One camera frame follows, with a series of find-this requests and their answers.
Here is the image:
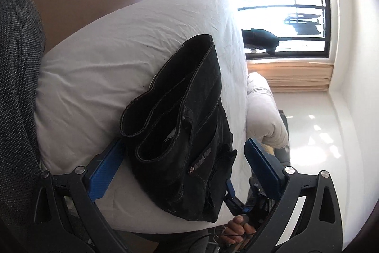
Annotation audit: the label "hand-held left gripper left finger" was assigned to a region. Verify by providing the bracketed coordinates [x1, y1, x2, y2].
[34, 139, 128, 253]

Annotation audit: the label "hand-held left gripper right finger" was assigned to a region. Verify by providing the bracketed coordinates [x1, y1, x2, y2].
[244, 138, 344, 253]

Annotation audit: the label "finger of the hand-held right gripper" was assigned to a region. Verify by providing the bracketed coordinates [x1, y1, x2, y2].
[226, 195, 250, 216]
[224, 179, 237, 197]

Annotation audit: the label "black denim pants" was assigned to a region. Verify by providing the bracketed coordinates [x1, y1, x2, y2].
[118, 34, 239, 224]

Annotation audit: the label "person's right hand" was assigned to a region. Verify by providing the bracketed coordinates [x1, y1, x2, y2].
[226, 214, 257, 246]

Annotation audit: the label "rolled white duvet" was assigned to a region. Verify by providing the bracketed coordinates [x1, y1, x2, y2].
[246, 72, 290, 150]

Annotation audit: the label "beige curtain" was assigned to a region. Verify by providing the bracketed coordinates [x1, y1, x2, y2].
[247, 60, 336, 92]

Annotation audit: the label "bed with white sheet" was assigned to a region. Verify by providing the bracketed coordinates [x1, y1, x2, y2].
[34, 0, 250, 235]

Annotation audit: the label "person's grey knit clothing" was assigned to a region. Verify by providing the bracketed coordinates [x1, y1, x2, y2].
[0, 0, 47, 242]

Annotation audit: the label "black hanging garment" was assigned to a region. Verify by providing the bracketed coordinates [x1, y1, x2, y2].
[241, 28, 280, 57]

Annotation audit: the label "window with black frame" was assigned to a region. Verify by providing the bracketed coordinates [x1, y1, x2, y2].
[232, 0, 331, 61]

